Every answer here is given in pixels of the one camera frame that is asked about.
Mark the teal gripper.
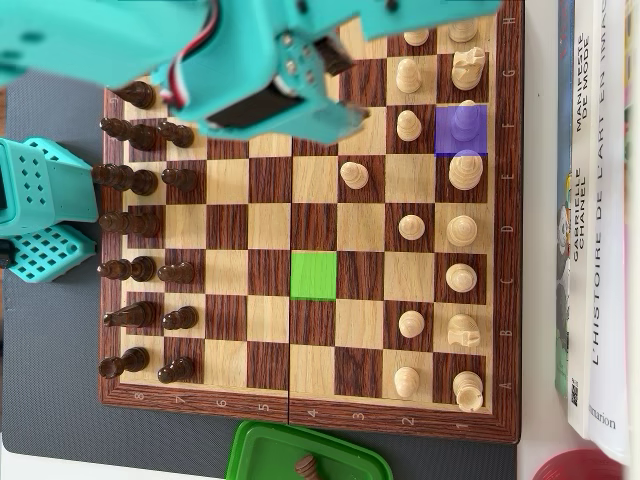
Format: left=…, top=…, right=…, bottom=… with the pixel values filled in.
left=164, top=0, right=372, bottom=147

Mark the light wood chess bishop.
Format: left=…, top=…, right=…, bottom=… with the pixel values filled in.
left=444, top=262, right=478, bottom=294
left=448, top=99, right=482, bottom=146

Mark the dark brown chess pawn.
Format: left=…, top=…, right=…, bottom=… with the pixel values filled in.
left=157, top=261, right=196, bottom=285
left=157, top=119, right=195, bottom=149
left=161, top=305, right=199, bottom=331
left=156, top=356, right=196, bottom=385
left=293, top=453, right=319, bottom=479
left=161, top=167, right=199, bottom=193

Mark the teal perforated robot base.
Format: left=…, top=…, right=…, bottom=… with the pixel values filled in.
left=8, top=137, right=99, bottom=285

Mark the light wood chess knight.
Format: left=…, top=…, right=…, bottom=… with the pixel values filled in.
left=446, top=313, right=482, bottom=349
left=450, top=46, right=487, bottom=92

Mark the light wood chess rook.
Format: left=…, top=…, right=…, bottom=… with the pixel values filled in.
left=452, top=371, right=485, bottom=414
left=448, top=19, right=479, bottom=44

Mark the light wood chess king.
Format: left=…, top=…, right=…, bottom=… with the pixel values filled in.
left=447, top=149, right=485, bottom=191

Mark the dark brown chess knight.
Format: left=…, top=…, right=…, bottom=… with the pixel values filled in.
left=112, top=79, right=156, bottom=110
left=102, top=300, right=158, bottom=329

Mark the dark brown chess bishop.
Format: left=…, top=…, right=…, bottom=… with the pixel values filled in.
left=97, top=255, right=157, bottom=282
left=98, top=117, right=160, bottom=152

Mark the dark brown chess king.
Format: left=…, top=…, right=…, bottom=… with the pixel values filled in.
left=91, top=163, right=159, bottom=197

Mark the light wood chess queen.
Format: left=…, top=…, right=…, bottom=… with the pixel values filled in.
left=445, top=214, right=479, bottom=248

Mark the dark brown chess queen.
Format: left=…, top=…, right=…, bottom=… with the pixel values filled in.
left=98, top=210, right=162, bottom=238

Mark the dark brown chess rook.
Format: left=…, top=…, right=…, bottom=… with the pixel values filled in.
left=98, top=346, right=151, bottom=379

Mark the wooden folding chessboard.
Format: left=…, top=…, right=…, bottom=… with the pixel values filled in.
left=98, top=0, right=524, bottom=445

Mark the illustrated cartoon book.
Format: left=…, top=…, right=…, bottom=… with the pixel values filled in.
left=553, top=0, right=575, bottom=399

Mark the white art history book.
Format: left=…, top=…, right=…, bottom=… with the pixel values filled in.
left=585, top=0, right=640, bottom=469

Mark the Gabrielle Chanel book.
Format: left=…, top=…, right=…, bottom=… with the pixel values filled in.
left=567, top=0, right=601, bottom=441

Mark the green plastic lid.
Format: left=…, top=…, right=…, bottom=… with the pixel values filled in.
left=224, top=419, right=394, bottom=480

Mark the red round ribbed lid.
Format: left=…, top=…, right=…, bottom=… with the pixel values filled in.
left=531, top=448, right=626, bottom=480

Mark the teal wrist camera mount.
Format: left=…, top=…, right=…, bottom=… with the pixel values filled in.
left=359, top=0, right=503, bottom=42

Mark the short red white black cable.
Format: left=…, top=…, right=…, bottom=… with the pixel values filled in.
left=160, top=0, right=224, bottom=109

